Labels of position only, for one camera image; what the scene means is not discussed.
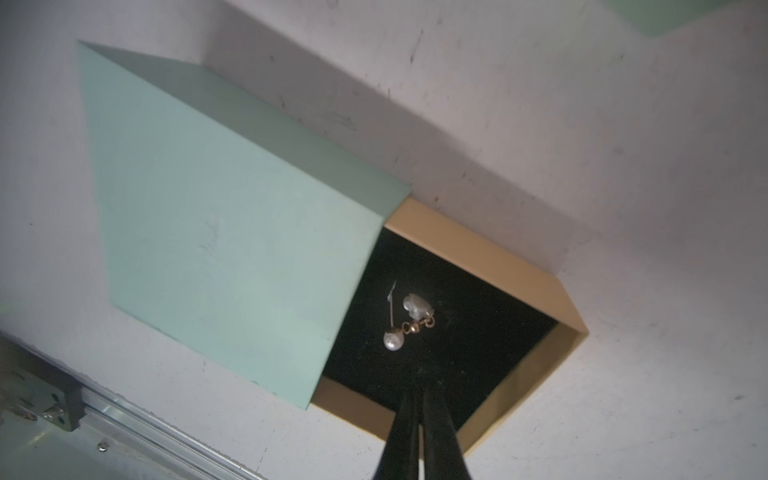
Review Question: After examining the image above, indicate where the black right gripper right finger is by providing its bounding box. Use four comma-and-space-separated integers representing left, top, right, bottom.
421, 375, 471, 480

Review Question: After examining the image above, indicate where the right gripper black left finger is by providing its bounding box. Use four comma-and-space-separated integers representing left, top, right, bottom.
373, 376, 422, 480

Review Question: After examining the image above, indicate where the pearl flower drop earring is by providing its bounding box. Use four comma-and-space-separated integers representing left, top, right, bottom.
382, 281, 436, 352

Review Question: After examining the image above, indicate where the mint green drawer jewelry box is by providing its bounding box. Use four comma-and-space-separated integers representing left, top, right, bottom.
605, 0, 731, 36

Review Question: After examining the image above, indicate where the aluminium front rail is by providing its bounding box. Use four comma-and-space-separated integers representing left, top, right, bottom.
1, 337, 259, 479

